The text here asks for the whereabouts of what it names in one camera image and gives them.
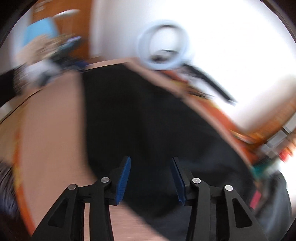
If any black ring light stand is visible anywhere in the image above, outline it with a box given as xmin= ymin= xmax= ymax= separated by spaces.
xmin=183 ymin=63 xmax=236 ymax=103

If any folded dark pants stack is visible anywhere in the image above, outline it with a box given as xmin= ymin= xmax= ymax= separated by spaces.
xmin=255 ymin=171 xmax=293 ymax=240

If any white ring light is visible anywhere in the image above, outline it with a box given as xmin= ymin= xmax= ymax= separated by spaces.
xmin=135 ymin=22 xmax=189 ymax=70

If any black pants pink trim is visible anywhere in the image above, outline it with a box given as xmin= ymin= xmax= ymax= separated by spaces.
xmin=82 ymin=64 xmax=255 ymax=240

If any small white desk lamp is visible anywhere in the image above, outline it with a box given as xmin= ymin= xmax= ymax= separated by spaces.
xmin=53 ymin=9 xmax=80 ymax=19

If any peach bed blanket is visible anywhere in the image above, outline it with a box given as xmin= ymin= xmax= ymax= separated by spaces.
xmin=0 ymin=58 xmax=253 ymax=241

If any wooden door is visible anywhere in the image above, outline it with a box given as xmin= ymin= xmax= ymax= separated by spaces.
xmin=32 ymin=0 xmax=93 ymax=60

